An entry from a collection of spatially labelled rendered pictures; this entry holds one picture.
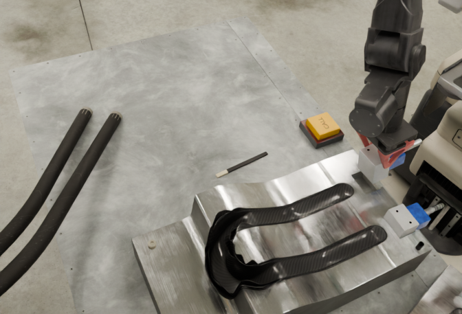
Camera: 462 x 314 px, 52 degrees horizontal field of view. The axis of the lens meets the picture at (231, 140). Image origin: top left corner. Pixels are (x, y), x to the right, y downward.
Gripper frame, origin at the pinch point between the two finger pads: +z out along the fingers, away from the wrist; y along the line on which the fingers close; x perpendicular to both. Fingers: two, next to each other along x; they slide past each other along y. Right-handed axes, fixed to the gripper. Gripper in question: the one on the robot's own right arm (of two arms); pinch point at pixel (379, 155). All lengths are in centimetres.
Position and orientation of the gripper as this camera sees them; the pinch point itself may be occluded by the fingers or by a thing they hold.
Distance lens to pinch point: 96.7
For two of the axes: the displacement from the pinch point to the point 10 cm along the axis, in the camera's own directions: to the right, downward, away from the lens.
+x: 9.0, -3.8, 2.3
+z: 1.0, 6.8, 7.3
